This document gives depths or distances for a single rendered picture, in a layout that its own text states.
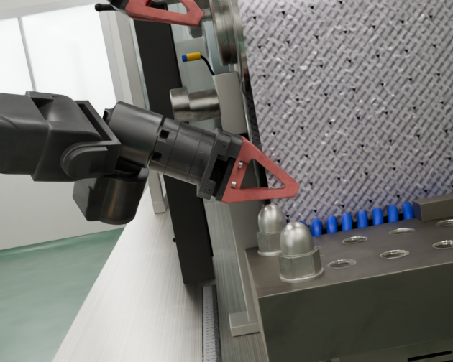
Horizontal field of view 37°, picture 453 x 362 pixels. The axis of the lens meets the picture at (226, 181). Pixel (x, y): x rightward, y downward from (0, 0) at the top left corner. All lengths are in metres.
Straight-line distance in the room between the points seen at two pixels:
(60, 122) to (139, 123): 0.09
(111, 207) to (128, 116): 0.10
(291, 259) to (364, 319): 0.07
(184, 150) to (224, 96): 0.12
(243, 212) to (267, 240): 0.16
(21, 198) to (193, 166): 5.90
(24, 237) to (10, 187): 0.49
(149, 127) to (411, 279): 0.29
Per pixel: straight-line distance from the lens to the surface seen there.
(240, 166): 0.68
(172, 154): 0.67
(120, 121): 0.68
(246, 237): 0.80
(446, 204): 0.69
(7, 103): 0.63
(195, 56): 0.82
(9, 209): 6.60
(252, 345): 0.79
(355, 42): 0.71
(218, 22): 0.73
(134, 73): 1.73
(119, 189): 0.71
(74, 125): 0.63
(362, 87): 0.71
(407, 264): 0.55
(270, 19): 0.70
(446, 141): 0.74
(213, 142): 0.68
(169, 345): 0.84
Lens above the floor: 1.19
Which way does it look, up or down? 8 degrees down
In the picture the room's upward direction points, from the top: 10 degrees counter-clockwise
